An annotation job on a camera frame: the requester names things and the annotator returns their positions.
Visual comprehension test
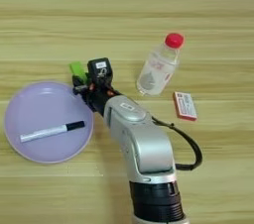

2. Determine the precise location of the clear bottle with red cap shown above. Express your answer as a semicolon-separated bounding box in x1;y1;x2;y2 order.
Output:
135;32;186;97

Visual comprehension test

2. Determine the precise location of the black box with white label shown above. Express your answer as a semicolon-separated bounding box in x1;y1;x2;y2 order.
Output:
86;56;114;82

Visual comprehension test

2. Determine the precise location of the green rectangular block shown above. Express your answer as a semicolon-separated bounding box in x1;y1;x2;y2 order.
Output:
68;60;89;84

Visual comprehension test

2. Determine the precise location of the purple round plate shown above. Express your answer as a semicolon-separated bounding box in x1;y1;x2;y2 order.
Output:
3;80;95;165

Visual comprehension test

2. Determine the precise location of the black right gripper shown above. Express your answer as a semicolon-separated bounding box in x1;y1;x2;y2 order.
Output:
71;74;124;117

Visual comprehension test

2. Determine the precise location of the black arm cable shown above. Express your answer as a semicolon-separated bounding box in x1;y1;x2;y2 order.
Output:
151;116;203;171

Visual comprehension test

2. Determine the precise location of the red and white small box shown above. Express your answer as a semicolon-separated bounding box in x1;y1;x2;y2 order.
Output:
172;90;198;123

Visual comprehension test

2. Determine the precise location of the white marker with black cap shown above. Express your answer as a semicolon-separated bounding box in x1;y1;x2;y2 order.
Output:
19;120;86;144

